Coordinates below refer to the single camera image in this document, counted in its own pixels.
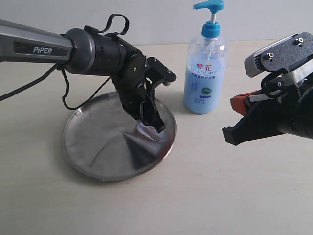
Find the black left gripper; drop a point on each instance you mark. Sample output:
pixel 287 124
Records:
pixel 139 102

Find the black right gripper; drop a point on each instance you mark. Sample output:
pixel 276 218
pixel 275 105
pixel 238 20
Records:
pixel 273 110

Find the blue soap blob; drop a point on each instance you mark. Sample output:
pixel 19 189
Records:
pixel 149 132

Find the blue pump lotion bottle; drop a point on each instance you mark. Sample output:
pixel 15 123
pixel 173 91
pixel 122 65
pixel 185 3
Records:
pixel 206 60

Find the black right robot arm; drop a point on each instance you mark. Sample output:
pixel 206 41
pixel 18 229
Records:
pixel 273 110

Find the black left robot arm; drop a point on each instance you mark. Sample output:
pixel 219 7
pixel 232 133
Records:
pixel 90 52

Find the round stainless steel plate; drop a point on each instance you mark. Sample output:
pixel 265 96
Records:
pixel 100 140

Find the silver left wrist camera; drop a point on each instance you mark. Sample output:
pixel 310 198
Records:
pixel 158 73

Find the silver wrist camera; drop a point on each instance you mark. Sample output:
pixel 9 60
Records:
pixel 288 61
pixel 158 73

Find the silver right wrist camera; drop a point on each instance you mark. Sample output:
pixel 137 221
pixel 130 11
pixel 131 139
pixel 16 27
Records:
pixel 288 61

